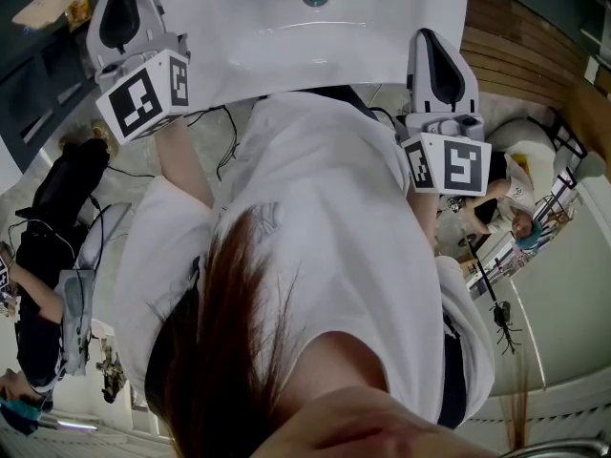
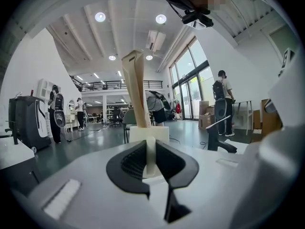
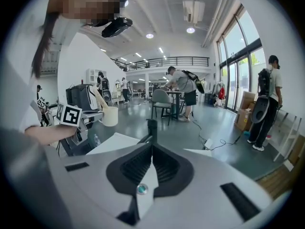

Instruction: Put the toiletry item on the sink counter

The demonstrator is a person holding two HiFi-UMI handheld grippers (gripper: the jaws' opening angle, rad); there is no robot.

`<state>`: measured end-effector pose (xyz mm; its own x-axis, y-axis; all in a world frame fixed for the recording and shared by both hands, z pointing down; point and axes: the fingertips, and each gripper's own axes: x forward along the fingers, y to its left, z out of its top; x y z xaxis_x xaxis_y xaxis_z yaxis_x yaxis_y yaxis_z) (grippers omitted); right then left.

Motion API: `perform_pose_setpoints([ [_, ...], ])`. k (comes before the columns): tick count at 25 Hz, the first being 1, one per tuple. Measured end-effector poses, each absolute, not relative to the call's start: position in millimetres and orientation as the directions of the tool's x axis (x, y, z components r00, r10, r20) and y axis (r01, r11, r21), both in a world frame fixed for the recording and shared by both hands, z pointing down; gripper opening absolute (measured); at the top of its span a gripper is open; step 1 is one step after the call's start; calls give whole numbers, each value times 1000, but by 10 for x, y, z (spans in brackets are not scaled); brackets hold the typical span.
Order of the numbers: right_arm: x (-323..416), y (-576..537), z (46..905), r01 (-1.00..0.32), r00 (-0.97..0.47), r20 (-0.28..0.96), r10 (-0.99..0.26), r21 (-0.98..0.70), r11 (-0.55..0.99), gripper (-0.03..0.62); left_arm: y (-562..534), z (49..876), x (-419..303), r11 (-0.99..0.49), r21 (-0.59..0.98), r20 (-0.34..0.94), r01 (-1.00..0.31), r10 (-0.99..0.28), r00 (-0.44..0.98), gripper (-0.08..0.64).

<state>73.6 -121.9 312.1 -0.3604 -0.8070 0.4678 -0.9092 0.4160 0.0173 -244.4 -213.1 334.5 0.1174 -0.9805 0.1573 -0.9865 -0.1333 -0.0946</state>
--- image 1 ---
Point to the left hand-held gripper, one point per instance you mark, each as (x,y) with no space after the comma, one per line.
(143,60)

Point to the white sink counter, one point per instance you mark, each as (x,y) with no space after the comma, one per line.
(286,50)

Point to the person's white t-shirt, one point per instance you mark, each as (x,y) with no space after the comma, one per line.
(334,198)

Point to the camouflage patterned item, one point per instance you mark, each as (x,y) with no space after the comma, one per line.
(112,375)

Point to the chrome faucet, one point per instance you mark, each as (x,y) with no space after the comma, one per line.
(563,449)

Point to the yellow snack packet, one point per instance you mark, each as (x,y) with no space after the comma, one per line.
(78,12)

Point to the dark shelf unit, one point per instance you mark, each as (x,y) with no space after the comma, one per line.
(33,89)

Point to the black tripod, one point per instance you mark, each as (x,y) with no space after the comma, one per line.
(503,315)

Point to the person's left forearm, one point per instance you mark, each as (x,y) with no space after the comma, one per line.
(183,160)

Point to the person's chin and neck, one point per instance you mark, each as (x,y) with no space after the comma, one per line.
(363,408)

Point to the person's right forearm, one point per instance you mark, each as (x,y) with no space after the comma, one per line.
(422,213)

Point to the white beanbag seat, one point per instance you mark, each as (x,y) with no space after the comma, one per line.
(520,136)

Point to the black metal chair frame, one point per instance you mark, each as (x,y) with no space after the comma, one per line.
(570,141)

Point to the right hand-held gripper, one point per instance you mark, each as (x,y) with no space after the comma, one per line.
(470,134)

